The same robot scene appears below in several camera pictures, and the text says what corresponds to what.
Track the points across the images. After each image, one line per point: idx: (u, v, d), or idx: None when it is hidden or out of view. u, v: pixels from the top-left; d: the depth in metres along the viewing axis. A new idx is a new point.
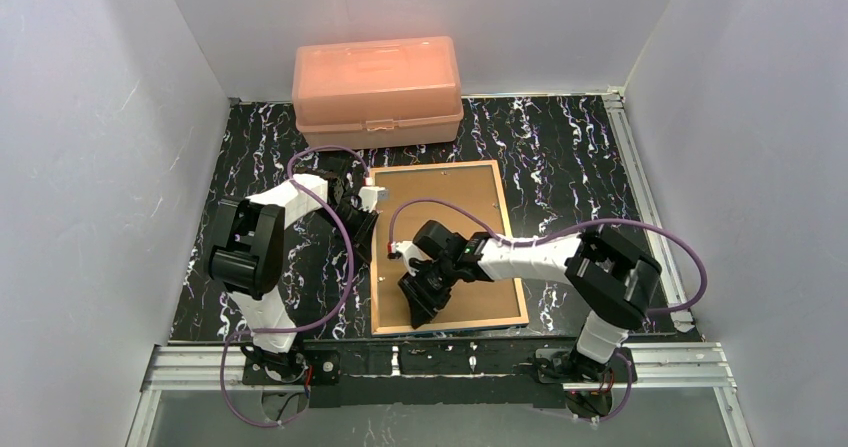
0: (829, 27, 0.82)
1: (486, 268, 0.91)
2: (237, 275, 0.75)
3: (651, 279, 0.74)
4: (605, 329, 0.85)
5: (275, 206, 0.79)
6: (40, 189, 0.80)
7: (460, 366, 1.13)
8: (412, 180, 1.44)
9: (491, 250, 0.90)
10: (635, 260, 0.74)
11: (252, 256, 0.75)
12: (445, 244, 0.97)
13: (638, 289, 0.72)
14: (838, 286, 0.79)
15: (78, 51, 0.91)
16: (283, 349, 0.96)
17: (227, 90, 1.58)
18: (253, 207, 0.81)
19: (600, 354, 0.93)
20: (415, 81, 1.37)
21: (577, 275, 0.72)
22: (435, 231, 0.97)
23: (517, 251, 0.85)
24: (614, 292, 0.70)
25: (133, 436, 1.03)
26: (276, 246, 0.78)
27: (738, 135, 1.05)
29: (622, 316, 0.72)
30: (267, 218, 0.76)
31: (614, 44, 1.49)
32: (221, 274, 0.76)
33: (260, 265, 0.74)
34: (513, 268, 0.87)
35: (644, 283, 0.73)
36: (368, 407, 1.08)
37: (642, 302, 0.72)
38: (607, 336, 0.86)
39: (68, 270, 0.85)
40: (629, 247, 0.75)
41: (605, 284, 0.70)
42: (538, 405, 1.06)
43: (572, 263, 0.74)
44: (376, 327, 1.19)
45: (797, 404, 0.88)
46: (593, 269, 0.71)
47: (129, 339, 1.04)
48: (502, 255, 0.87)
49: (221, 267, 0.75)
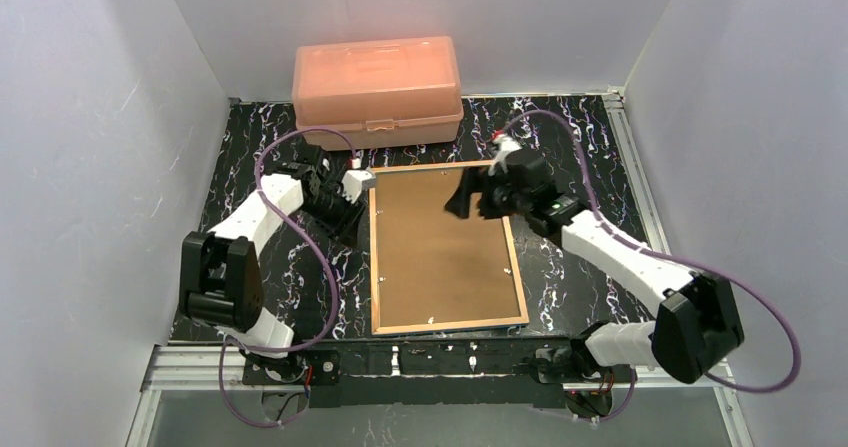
0: (828, 27, 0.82)
1: (567, 237, 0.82)
2: (219, 317, 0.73)
3: (725, 349, 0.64)
4: (634, 352, 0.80)
5: (242, 243, 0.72)
6: (40, 188, 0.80)
7: (460, 366, 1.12)
8: (412, 180, 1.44)
9: (583, 224, 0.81)
10: (727, 327, 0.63)
11: (229, 300, 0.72)
12: (537, 186, 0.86)
13: (712, 353, 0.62)
14: (838, 286, 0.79)
15: (77, 50, 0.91)
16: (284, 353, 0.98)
17: (227, 90, 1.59)
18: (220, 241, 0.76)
19: (605, 358, 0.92)
20: (415, 81, 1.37)
21: (669, 309, 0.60)
22: (536, 167, 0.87)
23: (612, 247, 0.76)
24: (692, 346, 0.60)
25: (133, 436, 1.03)
26: (253, 282, 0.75)
27: (737, 135, 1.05)
29: (676, 363, 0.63)
30: (237, 259, 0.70)
31: (614, 44, 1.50)
32: (201, 315, 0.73)
33: (241, 309, 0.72)
34: (596, 255, 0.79)
35: (717, 351, 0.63)
36: (368, 407, 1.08)
37: (705, 368, 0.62)
38: (629, 356, 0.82)
39: (67, 269, 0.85)
40: (732, 310, 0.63)
41: (691, 331, 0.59)
42: (539, 405, 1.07)
43: (669, 296, 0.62)
44: (376, 327, 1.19)
45: (798, 403, 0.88)
46: (690, 314, 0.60)
47: (129, 338, 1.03)
48: (595, 237, 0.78)
49: (201, 310, 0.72)
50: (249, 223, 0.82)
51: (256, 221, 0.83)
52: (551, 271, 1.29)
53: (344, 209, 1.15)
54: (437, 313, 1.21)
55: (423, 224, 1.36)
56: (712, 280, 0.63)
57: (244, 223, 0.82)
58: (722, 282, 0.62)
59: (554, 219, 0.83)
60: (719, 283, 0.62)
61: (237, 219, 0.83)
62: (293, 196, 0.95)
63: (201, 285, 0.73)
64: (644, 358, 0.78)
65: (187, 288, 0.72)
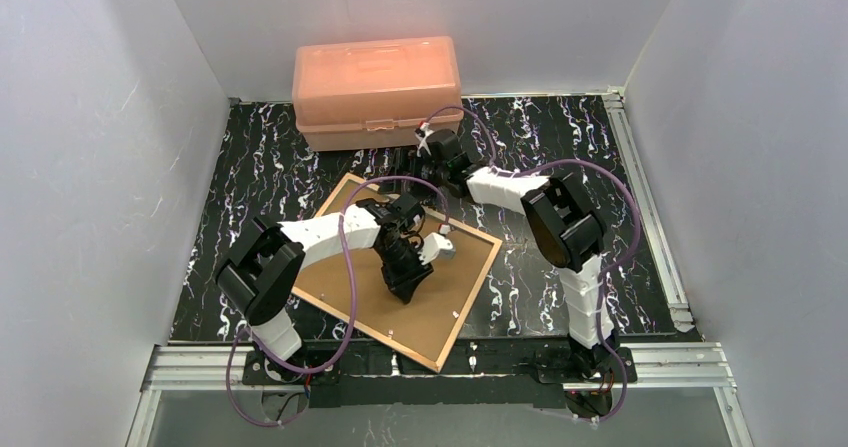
0: (828, 27, 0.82)
1: (472, 187, 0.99)
2: (236, 299, 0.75)
3: (596, 234, 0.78)
4: (571, 291, 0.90)
5: (299, 249, 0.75)
6: (40, 188, 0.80)
7: (460, 366, 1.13)
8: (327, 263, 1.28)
9: (480, 174, 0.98)
10: (586, 213, 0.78)
11: (252, 288, 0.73)
12: (452, 157, 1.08)
13: (578, 232, 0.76)
14: (839, 286, 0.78)
15: (77, 50, 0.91)
16: (283, 357, 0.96)
17: (226, 90, 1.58)
18: (281, 235, 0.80)
19: (586, 337, 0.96)
20: (415, 81, 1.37)
21: (526, 200, 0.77)
22: (446, 143, 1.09)
23: (499, 179, 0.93)
24: (546, 220, 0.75)
25: (133, 436, 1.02)
26: (284, 288, 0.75)
27: (737, 134, 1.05)
29: (554, 248, 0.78)
30: (283, 257, 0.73)
31: (614, 44, 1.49)
32: (228, 286, 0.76)
33: (255, 302, 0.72)
34: (492, 193, 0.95)
35: (588, 234, 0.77)
36: (368, 407, 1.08)
37: (578, 245, 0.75)
38: (575, 304, 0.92)
39: (67, 269, 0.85)
40: (584, 198, 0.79)
41: (547, 213, 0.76)
42: (538, 405, 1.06)
43: (527, 192, 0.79)
44: (437, 362, 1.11)
45: (798, 404, 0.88)
46: (541, 197, 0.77)
47: (129, 338, 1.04)
48: (488, 179, 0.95)
49: (228, 282, 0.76)
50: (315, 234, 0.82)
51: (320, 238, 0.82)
52: (551, 271, 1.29)
53: (412, 265, 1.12)
54: (457, 304, 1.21)
55: None
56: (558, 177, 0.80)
57: (309, 233, 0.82)
58: (566, 176, 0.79)
59: (461, 184, 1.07)
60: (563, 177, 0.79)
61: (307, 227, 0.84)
62: (369, 237, 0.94)
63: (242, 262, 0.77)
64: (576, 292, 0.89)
65: (233, 258, 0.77)
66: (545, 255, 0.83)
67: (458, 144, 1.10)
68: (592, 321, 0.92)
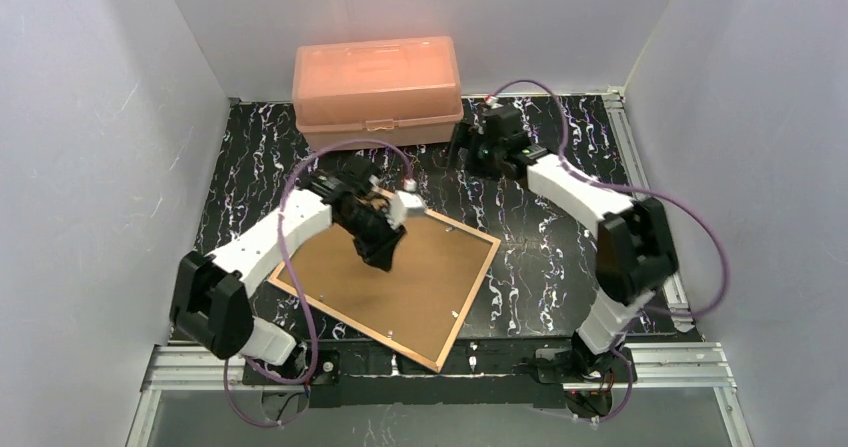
0: (829, 28, 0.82)
1: (531, 178, 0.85)
2: (202, 339, 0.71)
3: (663, 274, 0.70)
4: (605, 313, 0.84)
5: (237, 283, 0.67)
6: (40, 188, 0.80)
7: (460, 366, 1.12)
8: (321, 259, 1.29)
9: (546, 164, 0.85)
10: (661, 251, 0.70)
11: (209, 331, 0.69)
12: (511, 136, 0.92)
13: (649, 274, 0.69)
14: (840, 286, 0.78)
15: (77, 51, 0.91)
16: (278, 362, 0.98)
17: (226, 90, 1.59)
18: (216, 268, 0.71)
19: (596, 345, 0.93)
20: (415, 81, 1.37)
21: (604, 228, 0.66)
22: (508, 117, 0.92)
23: (569, 181, 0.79)
24: (626, 261, 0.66)
25: (133, 436, 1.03)
26: (240, 317, 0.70)
27: (737, 135, 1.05)
29: (614, 283, 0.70)
30: (220, 298, 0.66)
31: (614, 44, 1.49)
32: (188, 327, 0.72)
33: (219, 342, 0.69)
34: (555, 192, 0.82)
35: (655, 275, 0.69)
36: (368, 407, 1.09)
37: (644, 288, 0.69)
38: (604, 321, 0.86)
39: (68, 270, 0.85)
40: (666, 235, 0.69)
41: (623, 250, 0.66)
42: (538, 404, 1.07)
43: (607, 218, 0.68)
44: (434, 362, 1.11)
45: (799, 403, 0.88)
46: (623, 229, 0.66)
47: (129, 338, 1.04)
48: (554, 174, 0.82)
49: (188, 326, 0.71)
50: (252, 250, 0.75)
51: (258, 253, 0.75)
52: (550, 271, 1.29)
53: (382, 230, 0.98)
54: (457, 303, 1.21)
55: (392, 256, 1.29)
56: (647, 206, 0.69)
57: (244, 253, 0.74)
58: (657, 206, 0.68)
59: (518, 163, 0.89)
60: (654, 208, 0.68)
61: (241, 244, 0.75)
62: (322, 219, 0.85)
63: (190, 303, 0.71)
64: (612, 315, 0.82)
65: (180, 304, 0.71)
66: (598, 280, 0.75)
67: (519, 119, 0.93)
68: (613, 338, 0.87)
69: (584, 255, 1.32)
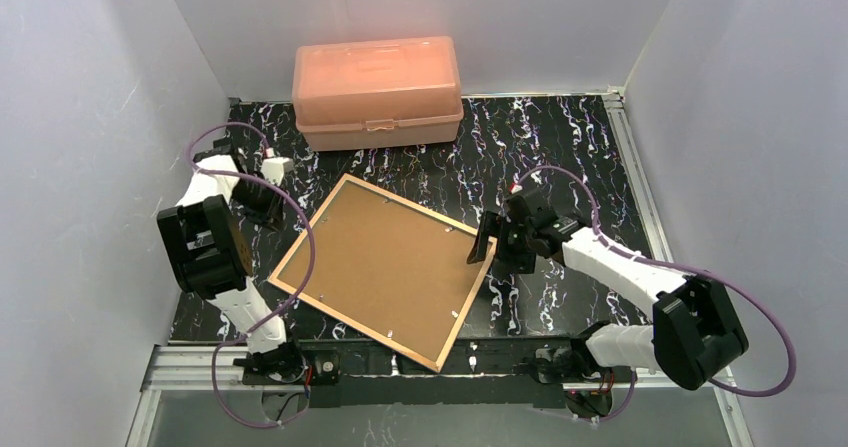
0: (829, 28, 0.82)
1: (567, 253, 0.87)
2: (220, 269, 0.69)
3: (729, 353, 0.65)
4: (635, 357, 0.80)
5: (216, 196, 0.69)
6: (40, 188, 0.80)
7: (460, 366, 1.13)
8: (321, 261, 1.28)
9: (581, 239, 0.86)
10: (725, 329, 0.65)
11: (220, 247, 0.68)
12: (534, 212, 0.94)
13: (715, 355, 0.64)
14: (839, 286, 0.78)
15: (77, 50, 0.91)
16: (282, 339, 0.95)
17: (226, 90, 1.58)
18: (189, 211, 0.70)
19: (602, 357, 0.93)
20: (415, 81, 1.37)
21: (662, 311, 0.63)
22: (529, 195, 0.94)
23: (609, 257, 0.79)
24: (691, 345, 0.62)
25: (133, 436, 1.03)
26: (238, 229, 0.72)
27: (737, 135, 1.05)
29: (679, 370, 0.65)
30: (217, 218, 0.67)
31: (614, 44, 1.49)
32: (201, 279, 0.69)
33: (235, 251, 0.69)
34: (595, 268, 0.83)
35: (723, 356, 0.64)
36: (369, 407, 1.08)
37: (713, 370, 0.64)
38: (629, 358, 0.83)
39: (67, 270, 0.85)
40: (729, 312, 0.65)
41: (687, 335, 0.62)
42: (538, 404, 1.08)
43: (663, 299, 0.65)
44: (434, 362, 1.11)
45: (798, 403, 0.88)
46: (683, 312, 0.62)
47: (129, 338, 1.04)
48: (591, 250, 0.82)
49: (199, 271, 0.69)
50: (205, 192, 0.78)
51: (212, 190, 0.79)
52: (550, 271, 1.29)
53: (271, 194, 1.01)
54: (457, 303, 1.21)
55: (392, 258, 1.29)
56: (704, 282, 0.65)
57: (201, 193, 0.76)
58: (715, 284, 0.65)
59: (552, 239, 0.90)
60: (713, 285, 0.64)
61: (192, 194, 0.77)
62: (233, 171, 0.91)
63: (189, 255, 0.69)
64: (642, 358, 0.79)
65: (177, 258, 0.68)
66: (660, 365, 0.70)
67: (541, 195, 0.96)
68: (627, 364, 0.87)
69: None
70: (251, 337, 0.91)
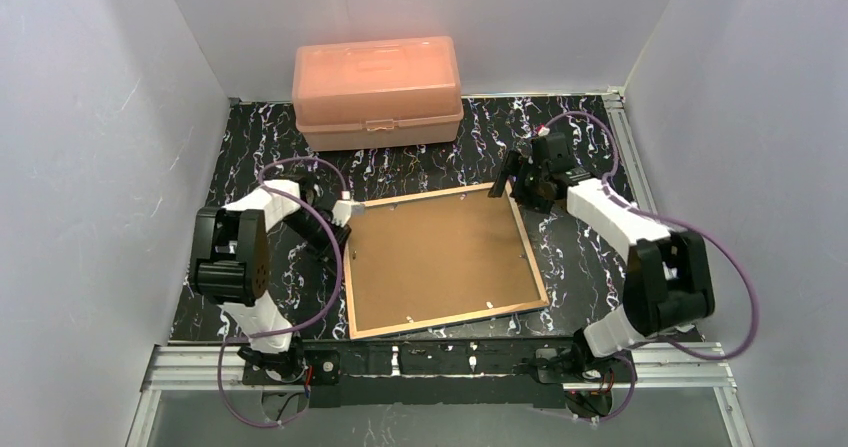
0: (829, 26, 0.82)
1: (570, 199, 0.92)
2: (227, 285, 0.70)
3: (694, 311, 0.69)
4: (617, 326, 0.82)
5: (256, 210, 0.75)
6: (40, 188, 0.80)
7: (460, 366, 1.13)
8: (365, 294, 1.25)
9: (587, 186, 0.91)
10: (695, 288, 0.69)
11: (238, 260, 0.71)
12: (553, 158, 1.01)
13: (678, 308, 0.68)
14: (838, 286, 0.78)
15: (76, 50, 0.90)
16: (283, 348, 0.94)
17: (226, 90, 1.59)
18: (231, 216, 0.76)
19: (597, 348, 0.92)
20: (415, 81, 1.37)
21: (638, 253, 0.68)
22: (554, 141, 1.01)
23: (607, 204, 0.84)
24: (653, 286, 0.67)
25: (133, 436, 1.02)
26: (262, 251, 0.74)
27: (737, 135, 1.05)
29: (640, 314, 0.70)
30: (248, 225, 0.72)
31: (614, 44, 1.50)
32: (208, 286, 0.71)
33: (248, 270, 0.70)
34: (592, 214, 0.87)
35: (686, 311, 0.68)
36: (368, 407, 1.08)
37: (669, 320, 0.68)
38: (614, 333, 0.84)
39: (68, 268, 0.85)
40: (703, 274, 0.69)
41: (654, 279, 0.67)
42: (538, 404, 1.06)
43: (641, 241, 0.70)
44: (542, 296, 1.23)
45: (799, 401, 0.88)
46: (657, 259, 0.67)
47: (129, 338, 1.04)
48: (592, 196, 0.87)
49: (209, 279, 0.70)
50: (255, 203, 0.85)
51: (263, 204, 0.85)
52: (550, 271, 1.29)
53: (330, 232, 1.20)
54: (494, 296, 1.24)
55: (424, 259, 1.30)
56: (685, 238, 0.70)
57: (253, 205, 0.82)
58: (697, 242, 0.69)
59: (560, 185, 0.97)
60: (693, 241, 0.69)
61: (242, 202, 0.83)
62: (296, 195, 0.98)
63: (211, 255, 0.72)
64: (625, 331, 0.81)
65: (200, 255, 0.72)
66: (627, 311, 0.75)
67: (563, 144, 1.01)
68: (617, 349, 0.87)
69: (584, 255, 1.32)
70: (255, 340, 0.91)
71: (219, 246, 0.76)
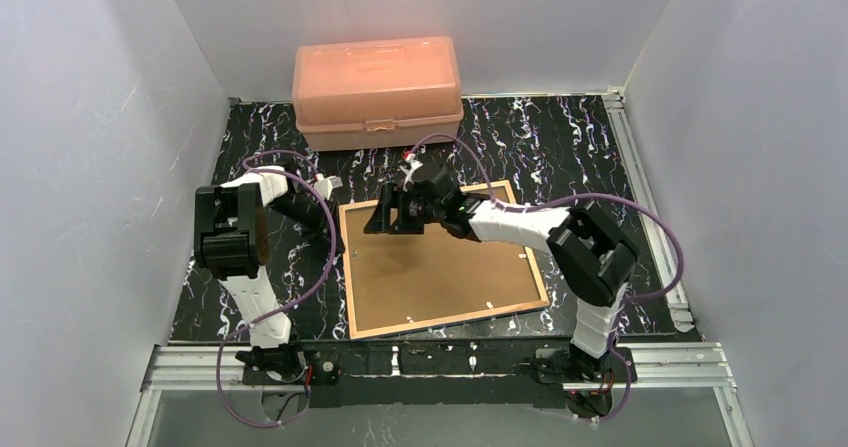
0: (829, 26, 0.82)
1: (475, 227, 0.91)
2: (233, 255, 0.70)
3: (627, 262, 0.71)
4: (591, 316, 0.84)
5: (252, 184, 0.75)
6: (40, 187, 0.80)
7: (460, 366, 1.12)
8: (367, 293, 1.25)
9: (482, 211, 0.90)
10: (616, 242, 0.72)
11: (240, 230, 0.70)
12: (444, 195, 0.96)
13: (615, 268, 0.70)
14: (838, 285, 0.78)
15: (76, 50, 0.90)
16: (283, 340, 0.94)
17: (227, 90, 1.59)
18: (228, 192, 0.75)
19: (596, 348, 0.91)
20: (415, 81, 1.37)
21: (557, 243, 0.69)
22: (437, 180, 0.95)
23: (505, 216, 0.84)
24: (586, 263, 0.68)
25: (133, 436, 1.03)
26: (261, 222, 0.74)
27: (737, 134, 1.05)
29: (593, 292, 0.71)
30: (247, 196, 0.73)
31: (615, 44, 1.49)
32: (214, 257, 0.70)
33: (252, 237, 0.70)
34: (501, 231, 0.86)
35: (621, 267, 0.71)
36: (368, 407, 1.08)
37: (615, 285, 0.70)
38: (590, 322, 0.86)
39: (68, 268, 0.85)
40: (612, 227, 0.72)
41: (582, 257, 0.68)
42: (538, 404, 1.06)
43: (554, 232, 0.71)
44: (543, 298, 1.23)
45: (799, 402, 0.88)
46: (571, 238, 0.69)
47: (129, 337, 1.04)
48: (492, 217, 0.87)
49: (215, 250, 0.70)
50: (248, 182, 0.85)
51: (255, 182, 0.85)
52: (550, 271, 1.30)
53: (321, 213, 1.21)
54: (494, 296, 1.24)
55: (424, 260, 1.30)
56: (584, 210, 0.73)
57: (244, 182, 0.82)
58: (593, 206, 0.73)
59: (463, 223, 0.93)
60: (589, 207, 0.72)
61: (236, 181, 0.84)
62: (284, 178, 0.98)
63: (213, 228, 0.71)
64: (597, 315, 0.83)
65: (201, 229, 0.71)
66: (578, 294, 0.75)
67: (448, 178, 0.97)
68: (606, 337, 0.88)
69: None
70: (254, 330, 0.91)
71: (220, 224, 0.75)
